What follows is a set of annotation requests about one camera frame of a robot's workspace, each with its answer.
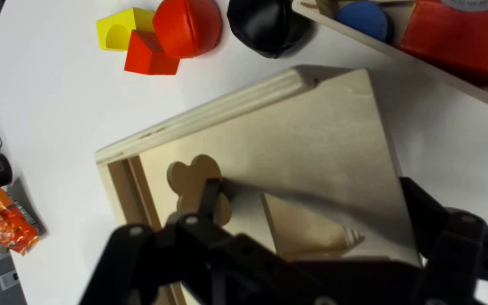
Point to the wooden tray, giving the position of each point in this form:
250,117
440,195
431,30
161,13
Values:
396,53

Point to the large red block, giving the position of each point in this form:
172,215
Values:
460,40

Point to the wooden box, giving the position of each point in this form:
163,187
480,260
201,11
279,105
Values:
210,114

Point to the yellow arch block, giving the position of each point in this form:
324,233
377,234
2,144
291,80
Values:
115,27

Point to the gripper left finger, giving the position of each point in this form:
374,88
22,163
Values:
142,254

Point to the orange candy packet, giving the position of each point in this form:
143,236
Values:
6,220

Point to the wooden sliding lid with cutouts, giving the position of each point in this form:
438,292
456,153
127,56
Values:
311,144

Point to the grey round disc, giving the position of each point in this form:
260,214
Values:
472,4

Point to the red ball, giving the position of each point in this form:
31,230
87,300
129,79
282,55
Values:
187,25

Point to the red cube block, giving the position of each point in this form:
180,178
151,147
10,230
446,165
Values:
146,57

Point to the black ball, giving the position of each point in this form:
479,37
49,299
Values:
265,25

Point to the blue round block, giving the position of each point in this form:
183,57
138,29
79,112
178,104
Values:
364,17

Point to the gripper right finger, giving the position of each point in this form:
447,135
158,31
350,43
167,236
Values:
460,245

